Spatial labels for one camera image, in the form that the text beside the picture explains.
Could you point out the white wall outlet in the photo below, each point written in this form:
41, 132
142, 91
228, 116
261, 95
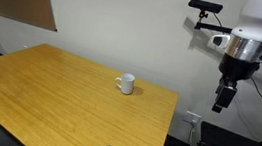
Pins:
192, 118

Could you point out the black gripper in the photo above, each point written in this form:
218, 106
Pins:
239, 67

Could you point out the white ceramic mug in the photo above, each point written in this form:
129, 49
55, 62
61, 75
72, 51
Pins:
129, 84

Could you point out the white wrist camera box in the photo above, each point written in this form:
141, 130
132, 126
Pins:
219, 40

